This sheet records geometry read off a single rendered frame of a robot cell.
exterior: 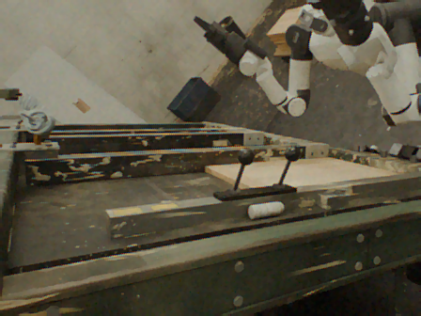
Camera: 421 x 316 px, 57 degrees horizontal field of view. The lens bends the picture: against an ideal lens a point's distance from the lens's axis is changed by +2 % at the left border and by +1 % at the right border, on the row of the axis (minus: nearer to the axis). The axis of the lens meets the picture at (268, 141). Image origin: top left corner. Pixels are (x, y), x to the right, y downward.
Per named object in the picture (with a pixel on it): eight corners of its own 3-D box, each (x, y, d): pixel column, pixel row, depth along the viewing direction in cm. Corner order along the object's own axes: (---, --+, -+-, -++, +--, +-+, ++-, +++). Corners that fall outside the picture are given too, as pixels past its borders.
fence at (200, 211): (432, 187, 119) (433, 174, 118) (110, 238, 68) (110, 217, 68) (418, 183, 123) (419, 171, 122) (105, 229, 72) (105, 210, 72)
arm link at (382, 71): (350, 46, 93) (375, 86, 99) (381, 23, 92) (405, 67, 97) (343, 40, 99) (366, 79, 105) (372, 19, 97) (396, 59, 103)
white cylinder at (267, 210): (254, 221, 80) (285, 215, 84) (255, 207, 80) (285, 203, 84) (247, 216, 83) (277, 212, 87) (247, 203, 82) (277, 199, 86)
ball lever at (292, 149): (287, 195, 90) (306, 151, 83) (273, 197, 88) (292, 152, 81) (279, 184, 93) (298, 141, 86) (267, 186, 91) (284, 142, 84)
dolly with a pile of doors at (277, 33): (331, 29, 448) (311, 3, 428) (305, 62, 438) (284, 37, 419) (302, 33, 500) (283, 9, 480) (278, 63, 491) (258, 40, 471)
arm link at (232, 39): (217, 15, 145) (242, 35, 148) (204, 36, 148) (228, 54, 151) (213, 20, 133) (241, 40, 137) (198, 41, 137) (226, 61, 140)
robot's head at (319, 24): (323, 11, 125) (304, 4, 122) (335, 20, 119) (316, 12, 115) (314, 29, 128) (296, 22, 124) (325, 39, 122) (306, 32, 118)
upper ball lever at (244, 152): (242, 201, 84) (260, 154, 77) (227, 203, 82) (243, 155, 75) (237, 189, 86) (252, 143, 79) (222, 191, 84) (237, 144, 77)
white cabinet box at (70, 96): (187, 154, 502) (43, 42, 401) (159, 189, 491) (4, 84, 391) (175, 146, 554) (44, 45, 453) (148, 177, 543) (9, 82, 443)
